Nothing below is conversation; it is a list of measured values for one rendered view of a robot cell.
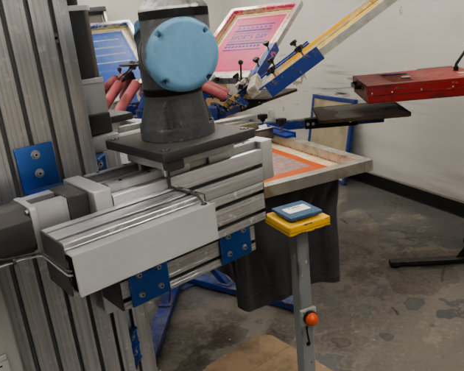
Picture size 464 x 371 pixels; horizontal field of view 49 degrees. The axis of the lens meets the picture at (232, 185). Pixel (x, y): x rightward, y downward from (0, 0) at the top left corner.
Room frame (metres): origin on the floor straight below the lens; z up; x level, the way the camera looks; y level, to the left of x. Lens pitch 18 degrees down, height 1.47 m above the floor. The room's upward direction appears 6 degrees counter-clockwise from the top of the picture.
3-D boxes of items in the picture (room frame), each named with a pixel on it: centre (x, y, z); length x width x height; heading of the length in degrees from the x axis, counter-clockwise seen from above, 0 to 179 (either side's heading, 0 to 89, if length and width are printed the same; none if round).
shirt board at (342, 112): (2.73, -0.28, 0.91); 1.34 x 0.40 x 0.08; 84
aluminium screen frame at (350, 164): (1.84, -0.04, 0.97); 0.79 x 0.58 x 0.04; 24
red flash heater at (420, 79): (2.66, -1.03, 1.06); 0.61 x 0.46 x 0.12; 84
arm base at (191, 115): (1.02, 0.10, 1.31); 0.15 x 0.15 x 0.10
